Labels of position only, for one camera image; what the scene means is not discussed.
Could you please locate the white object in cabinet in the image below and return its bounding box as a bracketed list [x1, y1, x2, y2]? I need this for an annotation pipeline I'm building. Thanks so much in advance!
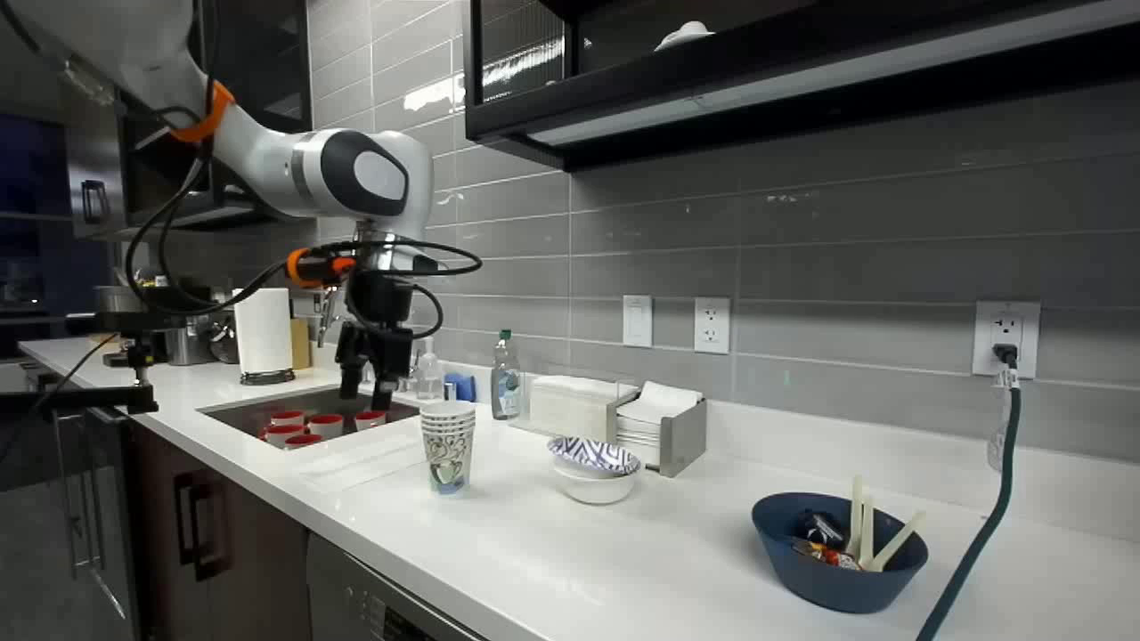
[652, 16, 715, 53]

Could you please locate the steel kitchen sink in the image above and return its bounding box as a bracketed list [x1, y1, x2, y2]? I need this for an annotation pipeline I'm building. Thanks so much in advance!
[195, 384, 423, 451]

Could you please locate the clear pump soap bottle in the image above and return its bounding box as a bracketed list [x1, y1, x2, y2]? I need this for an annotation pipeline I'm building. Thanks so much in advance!
[412, 338, 445, 404]

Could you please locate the white paper towel roll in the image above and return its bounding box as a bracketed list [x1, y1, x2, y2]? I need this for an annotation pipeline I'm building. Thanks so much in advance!
[230, 283, 299, 384]

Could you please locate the brown lower cabinet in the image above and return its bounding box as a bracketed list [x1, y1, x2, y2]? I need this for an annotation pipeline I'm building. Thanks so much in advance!
[120, 421, 314, 641]

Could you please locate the patterned paper cup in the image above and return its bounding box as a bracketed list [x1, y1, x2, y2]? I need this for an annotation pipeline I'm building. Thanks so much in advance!
[417, 398, 480, 498]

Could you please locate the black and red plush toy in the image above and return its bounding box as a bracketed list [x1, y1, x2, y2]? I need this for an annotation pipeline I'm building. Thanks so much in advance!
[794, 514, 849, 569]

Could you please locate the white wall outlet with plug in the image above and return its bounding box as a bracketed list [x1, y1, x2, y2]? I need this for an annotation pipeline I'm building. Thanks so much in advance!
[969, 300, 1044, 379]

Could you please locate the black upper cabinet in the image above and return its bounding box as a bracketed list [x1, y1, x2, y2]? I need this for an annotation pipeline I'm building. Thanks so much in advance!
[463, 0, 1140, 170]

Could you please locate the wooden block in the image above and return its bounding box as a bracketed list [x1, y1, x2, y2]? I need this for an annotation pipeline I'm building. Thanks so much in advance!
[290, 316, 319, 372]

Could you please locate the black robot cable orange connector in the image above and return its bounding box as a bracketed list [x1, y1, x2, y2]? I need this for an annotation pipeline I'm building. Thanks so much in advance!
[120, 102, 483, 341]

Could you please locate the black oven range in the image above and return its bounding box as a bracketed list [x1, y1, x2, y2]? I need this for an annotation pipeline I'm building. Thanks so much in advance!
[0, 351, 160, 641]

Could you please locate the white wall switch plate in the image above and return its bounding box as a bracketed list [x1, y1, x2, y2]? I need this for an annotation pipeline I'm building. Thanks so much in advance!
[618, 293, 656, 349]

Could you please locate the metal pot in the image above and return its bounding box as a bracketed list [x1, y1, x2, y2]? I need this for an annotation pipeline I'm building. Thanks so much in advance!
[90, 281, 153, 319]

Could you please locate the white paper bowl blue pattern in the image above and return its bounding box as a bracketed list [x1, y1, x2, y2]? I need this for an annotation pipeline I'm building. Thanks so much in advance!
[545, 432, 646, 508]

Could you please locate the green power cable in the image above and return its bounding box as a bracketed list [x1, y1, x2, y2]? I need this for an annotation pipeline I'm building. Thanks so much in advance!
[912, 372, 1031, 641]

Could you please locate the metal napkin holder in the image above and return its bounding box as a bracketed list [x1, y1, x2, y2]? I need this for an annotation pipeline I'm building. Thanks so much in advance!
[603, 379, 712, 479]

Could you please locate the dark blue bowl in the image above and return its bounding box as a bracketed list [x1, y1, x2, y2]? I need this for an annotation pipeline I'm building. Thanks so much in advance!
[748, 487, 932, 617]

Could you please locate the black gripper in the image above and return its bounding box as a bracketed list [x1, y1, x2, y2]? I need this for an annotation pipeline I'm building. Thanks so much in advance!
[336, 269, 419, 416]

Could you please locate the white stick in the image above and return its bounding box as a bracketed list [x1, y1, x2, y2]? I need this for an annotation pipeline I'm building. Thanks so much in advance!
[845, 473, 867, 562]
[873, 508, 930, 578]
[857, 493, 879, 569]

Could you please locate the clear dish soap bottle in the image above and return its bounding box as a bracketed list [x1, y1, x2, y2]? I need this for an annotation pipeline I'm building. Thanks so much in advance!
[489, 327, 526, 422]

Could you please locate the grey dishwasher front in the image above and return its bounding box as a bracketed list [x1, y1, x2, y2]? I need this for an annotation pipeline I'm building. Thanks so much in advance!
[304, 530, 480, 641]

